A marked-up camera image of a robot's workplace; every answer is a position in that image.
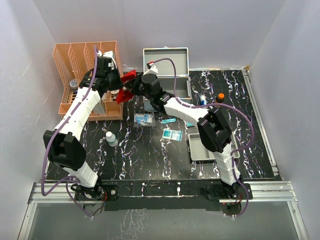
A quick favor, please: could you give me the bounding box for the red first aid pouch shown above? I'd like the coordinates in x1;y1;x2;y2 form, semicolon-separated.
115;70;137;105

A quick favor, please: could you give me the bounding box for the small teal sachet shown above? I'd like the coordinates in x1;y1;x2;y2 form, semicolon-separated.
161;118;177;124

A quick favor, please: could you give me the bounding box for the teal white wipes packet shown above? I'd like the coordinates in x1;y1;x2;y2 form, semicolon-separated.
161;128;183;142

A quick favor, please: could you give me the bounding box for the teal plaster packet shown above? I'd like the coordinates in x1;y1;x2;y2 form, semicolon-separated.
186;122;195;128

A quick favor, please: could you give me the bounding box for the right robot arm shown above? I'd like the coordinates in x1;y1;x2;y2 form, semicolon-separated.
124;73;242;199

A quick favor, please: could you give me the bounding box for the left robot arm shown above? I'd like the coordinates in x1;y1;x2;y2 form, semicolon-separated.
42;51;123;200

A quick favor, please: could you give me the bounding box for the silver metal medicine case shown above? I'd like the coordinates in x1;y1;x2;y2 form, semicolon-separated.
143;46;192;103

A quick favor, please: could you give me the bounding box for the grey stationery box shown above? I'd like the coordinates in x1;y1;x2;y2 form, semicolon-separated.
93;100;106;116

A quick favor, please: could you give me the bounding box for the blue bandage packet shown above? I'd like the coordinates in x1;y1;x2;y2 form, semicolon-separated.
133;112;156;127

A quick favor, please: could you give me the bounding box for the round blue white tin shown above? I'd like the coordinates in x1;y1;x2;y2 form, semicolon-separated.
69;79;78;90

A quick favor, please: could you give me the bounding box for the orange plastic file organizer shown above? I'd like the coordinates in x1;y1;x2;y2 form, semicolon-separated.
52;41;124;121

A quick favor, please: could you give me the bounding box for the clear bottle white cap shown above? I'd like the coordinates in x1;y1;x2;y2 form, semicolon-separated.
105;131;118;147

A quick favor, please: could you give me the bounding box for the white blue tube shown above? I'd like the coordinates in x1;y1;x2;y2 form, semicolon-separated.
199;93;207;106

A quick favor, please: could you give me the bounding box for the brown bottle orange cap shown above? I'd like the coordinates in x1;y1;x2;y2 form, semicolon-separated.
215;93;225;103

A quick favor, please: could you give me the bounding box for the grey plastic tray insert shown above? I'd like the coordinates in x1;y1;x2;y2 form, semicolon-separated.
187;132;241;162

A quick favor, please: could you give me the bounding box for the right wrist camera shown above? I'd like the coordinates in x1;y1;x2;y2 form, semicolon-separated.
144;61;159;75

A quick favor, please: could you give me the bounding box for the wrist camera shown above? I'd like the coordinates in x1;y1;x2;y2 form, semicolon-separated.
102;50;117;68
144;61;159;75

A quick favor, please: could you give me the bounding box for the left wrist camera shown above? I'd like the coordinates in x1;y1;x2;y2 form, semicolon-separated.
102;50;117;68

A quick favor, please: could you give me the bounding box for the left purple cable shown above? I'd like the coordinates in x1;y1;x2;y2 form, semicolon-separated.
40;44;101;221

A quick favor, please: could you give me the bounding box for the purple cable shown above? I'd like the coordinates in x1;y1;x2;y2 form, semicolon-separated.
40;44;101;221
148;57;256;220

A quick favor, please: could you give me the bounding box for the aluminium frame rail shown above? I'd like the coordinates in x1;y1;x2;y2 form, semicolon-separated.
18;180;309;240

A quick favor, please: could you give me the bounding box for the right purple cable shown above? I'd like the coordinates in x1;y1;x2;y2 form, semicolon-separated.
148;57;256;220

